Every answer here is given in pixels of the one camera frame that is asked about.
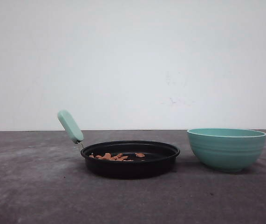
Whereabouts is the black frying pan green handle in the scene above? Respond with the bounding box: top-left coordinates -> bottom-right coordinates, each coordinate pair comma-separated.
57,110 -> 180,179

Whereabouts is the green ceramic bowl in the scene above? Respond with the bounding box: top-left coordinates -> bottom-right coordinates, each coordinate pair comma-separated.
187,128 -> 266,172

